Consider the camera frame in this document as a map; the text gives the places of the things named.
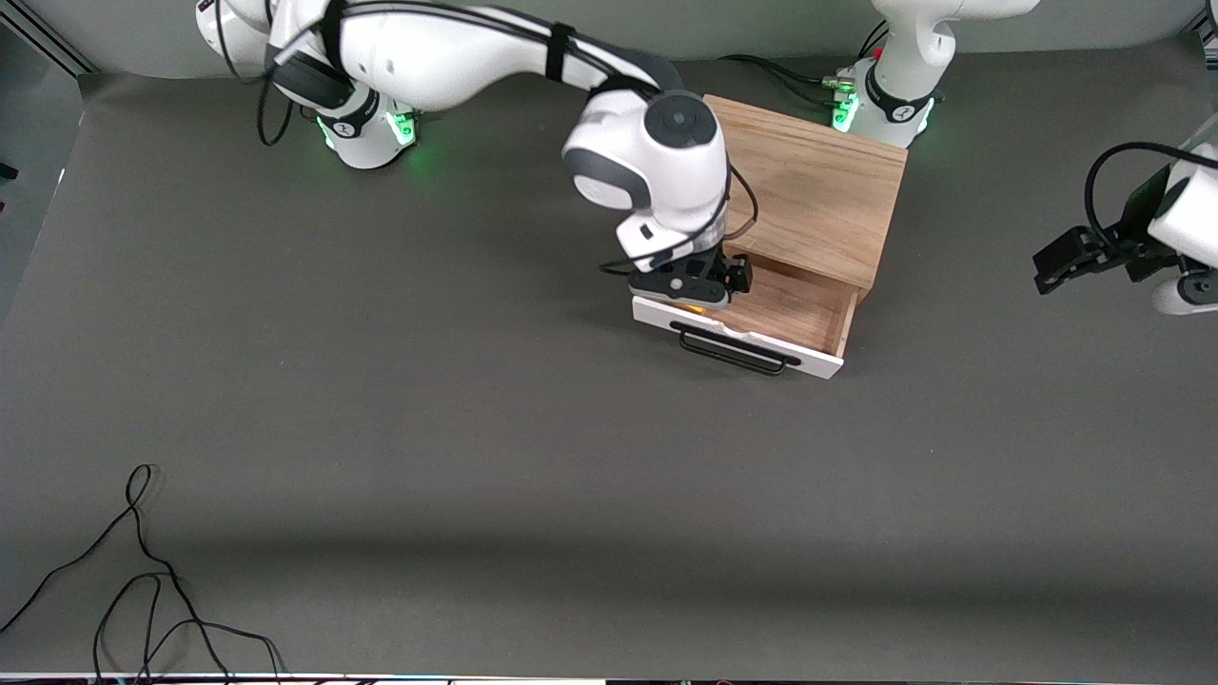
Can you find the white-fronted wooden drawer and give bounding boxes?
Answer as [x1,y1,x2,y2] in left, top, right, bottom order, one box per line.
[633,247,863,381]

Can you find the black drawer handle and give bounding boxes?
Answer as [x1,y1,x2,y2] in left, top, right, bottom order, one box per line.
[671,321,803,377]

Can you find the wooden drawer cabinet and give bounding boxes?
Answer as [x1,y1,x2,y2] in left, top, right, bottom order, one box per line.
[702,93,908,292]

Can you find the dark grey table mat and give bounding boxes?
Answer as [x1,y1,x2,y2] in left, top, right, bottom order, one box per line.
[0,43,1218,678]

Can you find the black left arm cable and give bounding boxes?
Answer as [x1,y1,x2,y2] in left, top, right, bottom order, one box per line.
[1086,141,1218,254]

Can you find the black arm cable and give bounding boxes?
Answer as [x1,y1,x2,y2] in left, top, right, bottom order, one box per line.
[214,0,760,278]
[1086,141,1218,254]

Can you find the black left arm base cables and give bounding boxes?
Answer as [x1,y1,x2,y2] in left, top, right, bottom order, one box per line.
[718,24,892,106]

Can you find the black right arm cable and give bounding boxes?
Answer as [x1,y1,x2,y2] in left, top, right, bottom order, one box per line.
[214,0,760,278]

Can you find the thin black loose cable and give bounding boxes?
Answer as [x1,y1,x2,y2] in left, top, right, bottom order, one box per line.
[0,463,286,682]

